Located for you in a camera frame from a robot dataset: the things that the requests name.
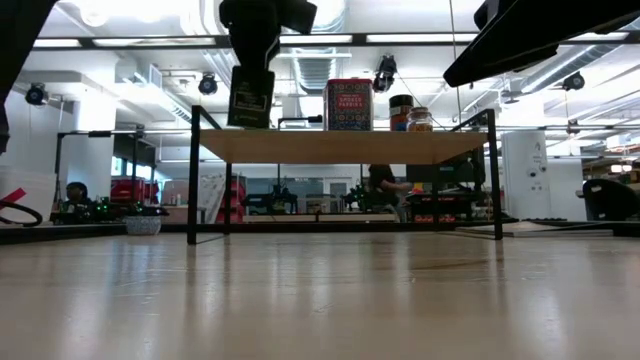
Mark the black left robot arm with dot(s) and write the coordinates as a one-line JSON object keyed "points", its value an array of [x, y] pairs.
{"points": [[20, 40]]}

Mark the black aluminium table frame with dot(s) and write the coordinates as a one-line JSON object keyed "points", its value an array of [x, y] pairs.
{"points": [[60, 233]]}

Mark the dark green pepper tin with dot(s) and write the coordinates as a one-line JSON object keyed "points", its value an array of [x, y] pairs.
{"points": [[250, 107]]}

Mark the person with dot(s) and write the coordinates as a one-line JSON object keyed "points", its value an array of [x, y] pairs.
{"points": [[76, 192], [382, 180]]}

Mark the light wooden background table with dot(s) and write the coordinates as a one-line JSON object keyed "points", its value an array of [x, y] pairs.
{"points": [[280, 218]]}

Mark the black background robot arm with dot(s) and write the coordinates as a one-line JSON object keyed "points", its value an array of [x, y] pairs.
{"points": [[280, 196], [357, 195]]}

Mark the black-lidded spice jar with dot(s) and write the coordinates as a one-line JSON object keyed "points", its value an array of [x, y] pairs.
{"points": [[400, 112]]}

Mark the black ceiling-mounted camera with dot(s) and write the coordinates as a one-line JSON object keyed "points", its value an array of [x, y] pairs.
{"points": [[386, 67], [36, 95], [207, 85], [574, 81]]}

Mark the red tool chest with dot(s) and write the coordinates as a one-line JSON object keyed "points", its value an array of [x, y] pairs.
{"points": [[130, 190]]}

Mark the black background robot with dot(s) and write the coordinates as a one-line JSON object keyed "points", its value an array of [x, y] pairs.
{"points": [[107, 211]]}

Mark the small round grey pot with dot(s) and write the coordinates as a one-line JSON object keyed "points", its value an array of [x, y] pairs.
{"points": [[143, 226]]}

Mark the paprika tin red lid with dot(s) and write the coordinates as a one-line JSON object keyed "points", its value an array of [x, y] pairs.
{"points": [[348, 107]]}

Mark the black office chair base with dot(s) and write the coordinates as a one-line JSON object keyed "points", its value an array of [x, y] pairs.
{"points": [[607, 200]]}

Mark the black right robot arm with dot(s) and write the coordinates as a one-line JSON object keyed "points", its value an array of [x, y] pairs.
{"points": [[525, 35]]}

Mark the silver ventilation duct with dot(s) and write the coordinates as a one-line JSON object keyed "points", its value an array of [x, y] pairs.
{"points": [[314, 70]]}

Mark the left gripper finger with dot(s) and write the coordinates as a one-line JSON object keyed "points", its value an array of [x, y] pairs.
{"points": [[255, 55]]}

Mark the red tool cabinet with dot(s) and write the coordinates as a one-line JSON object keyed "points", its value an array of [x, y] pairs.
{"points": [[237, 200]]}

